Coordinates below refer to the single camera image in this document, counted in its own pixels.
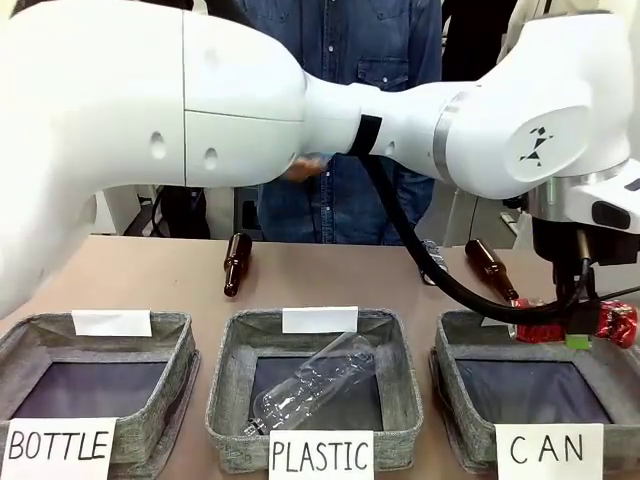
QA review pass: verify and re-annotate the grey fabric basket plastic label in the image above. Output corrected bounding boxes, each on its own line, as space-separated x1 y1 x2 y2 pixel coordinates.
204 306 426 474

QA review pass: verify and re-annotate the person's right hand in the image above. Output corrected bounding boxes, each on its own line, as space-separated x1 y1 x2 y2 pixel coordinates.
286 155 332 182

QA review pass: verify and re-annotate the crushed red can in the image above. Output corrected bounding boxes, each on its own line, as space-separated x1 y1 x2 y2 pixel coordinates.
513 297 639 348

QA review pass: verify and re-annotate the white background furniture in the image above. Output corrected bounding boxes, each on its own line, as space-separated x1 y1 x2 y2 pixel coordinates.
88 183 160 237

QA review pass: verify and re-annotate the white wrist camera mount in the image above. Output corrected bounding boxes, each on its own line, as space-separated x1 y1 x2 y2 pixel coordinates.
563 158 640 234

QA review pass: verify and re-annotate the small clear plastic bottle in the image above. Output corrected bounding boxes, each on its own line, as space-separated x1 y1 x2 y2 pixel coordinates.
418 238 452 287

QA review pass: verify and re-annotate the white paper label PLASTIC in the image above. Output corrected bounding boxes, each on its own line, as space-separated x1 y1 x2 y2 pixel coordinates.
268 428 376 480

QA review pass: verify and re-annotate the grey fabric basket bottle label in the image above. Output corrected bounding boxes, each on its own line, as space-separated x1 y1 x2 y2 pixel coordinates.
0 311 202 465

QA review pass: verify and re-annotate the grey fabric basket can label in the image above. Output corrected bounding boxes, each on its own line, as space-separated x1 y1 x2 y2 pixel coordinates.
428 309 640 474

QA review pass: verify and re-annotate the white paper label CAN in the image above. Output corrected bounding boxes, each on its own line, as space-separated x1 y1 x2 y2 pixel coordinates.
494 422 606 480

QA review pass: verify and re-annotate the brown glass bottle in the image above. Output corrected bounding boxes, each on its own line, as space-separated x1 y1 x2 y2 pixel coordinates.
464 238 520 302
222 231 254 300

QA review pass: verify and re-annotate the black office chair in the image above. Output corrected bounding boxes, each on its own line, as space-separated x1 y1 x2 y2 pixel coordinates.
148 184 212 240

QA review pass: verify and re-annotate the white paper label BOTTLE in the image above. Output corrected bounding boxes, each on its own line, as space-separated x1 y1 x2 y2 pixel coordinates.
0 416 118 480

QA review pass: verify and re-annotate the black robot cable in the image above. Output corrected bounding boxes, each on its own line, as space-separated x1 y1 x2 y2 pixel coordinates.
363 149 601 325

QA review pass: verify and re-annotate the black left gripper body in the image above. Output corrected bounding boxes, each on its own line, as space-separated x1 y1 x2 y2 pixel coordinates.
531 217 609 297

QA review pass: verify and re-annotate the black velcro strap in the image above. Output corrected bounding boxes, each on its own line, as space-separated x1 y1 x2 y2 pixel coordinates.
348 113 384 157

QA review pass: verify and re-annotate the person in denim shirt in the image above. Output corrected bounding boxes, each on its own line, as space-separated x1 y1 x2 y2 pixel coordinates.
257 0 444 247

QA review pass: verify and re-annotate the blank white card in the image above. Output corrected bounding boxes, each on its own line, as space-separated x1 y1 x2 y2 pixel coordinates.
281 306 360 335
71 309 153 338

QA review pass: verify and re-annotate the large clear plastic bottle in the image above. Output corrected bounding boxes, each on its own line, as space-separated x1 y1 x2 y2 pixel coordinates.
243 329 387 437

